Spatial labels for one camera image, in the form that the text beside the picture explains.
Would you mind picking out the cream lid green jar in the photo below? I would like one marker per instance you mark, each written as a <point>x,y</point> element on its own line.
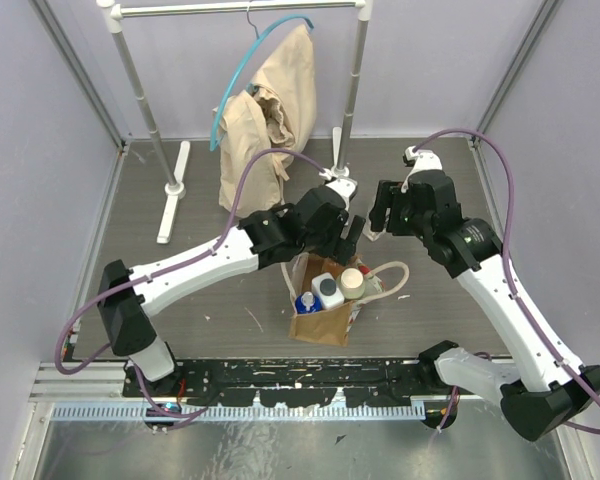
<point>351,283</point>

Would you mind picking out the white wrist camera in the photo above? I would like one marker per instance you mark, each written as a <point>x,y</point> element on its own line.
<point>344,186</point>
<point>417,161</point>

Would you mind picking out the white metal clothes rack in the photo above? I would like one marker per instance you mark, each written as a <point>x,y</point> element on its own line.
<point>114,13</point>

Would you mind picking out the blue clothes hanger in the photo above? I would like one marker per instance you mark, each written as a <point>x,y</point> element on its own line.
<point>215,137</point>

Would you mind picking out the beige cloth garment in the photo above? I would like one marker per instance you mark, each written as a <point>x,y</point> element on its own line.
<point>277,109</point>

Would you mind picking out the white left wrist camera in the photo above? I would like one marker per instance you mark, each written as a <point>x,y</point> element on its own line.
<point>344,186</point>

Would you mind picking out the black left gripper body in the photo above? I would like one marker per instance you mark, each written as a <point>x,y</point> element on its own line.
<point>340,229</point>

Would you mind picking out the white slotted cable duct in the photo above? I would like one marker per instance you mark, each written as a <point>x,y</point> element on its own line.
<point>140,411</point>

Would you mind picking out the canvas tote bag with handles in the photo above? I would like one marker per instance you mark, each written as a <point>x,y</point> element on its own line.
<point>332,327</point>

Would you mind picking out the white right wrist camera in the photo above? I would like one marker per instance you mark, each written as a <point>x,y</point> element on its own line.
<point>417,161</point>

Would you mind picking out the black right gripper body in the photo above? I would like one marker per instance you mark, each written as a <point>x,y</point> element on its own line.
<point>402,219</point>

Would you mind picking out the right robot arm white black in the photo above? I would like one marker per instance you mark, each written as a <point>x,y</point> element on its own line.
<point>547,384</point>

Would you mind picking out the white bottle grey cap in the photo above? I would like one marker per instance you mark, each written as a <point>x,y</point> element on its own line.
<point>324,286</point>

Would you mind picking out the small green led board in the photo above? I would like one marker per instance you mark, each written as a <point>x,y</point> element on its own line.
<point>168,409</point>

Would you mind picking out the blue bottle white pump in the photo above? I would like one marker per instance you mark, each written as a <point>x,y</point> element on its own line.
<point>307,303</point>

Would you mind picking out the dark cap clear bottle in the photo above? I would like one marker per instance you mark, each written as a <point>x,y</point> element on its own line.
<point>370,234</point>

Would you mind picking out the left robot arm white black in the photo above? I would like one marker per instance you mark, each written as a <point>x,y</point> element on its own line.
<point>132,296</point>

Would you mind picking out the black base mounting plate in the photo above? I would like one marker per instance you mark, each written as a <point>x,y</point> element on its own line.
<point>295,383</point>

